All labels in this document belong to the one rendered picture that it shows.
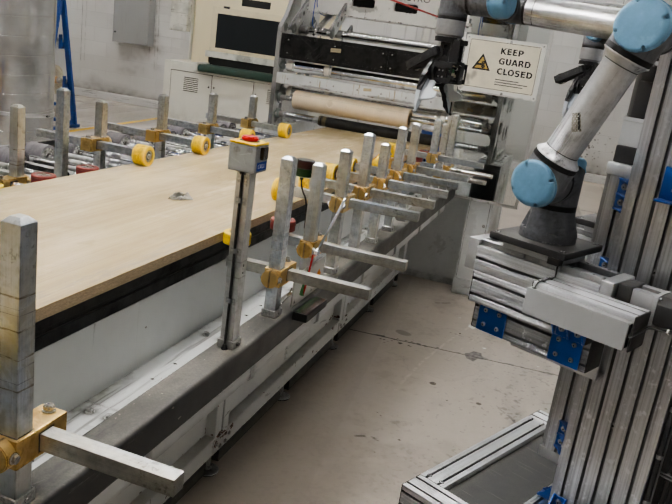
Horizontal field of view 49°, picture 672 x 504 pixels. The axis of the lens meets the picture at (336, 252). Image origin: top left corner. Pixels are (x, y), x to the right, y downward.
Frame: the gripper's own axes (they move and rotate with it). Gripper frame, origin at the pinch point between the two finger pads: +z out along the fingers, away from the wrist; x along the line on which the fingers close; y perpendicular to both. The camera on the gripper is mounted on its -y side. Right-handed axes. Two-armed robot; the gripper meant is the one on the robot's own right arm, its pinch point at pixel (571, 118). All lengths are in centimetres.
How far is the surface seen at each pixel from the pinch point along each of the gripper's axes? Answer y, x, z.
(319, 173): -30, -92, 23
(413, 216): -20, -55, 37
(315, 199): -31, -92, 31
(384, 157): -62, -24, 26
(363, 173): -52, -47, 30
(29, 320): 21, -203, 30
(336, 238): -40, -69, 49
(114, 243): -40, -153, 42
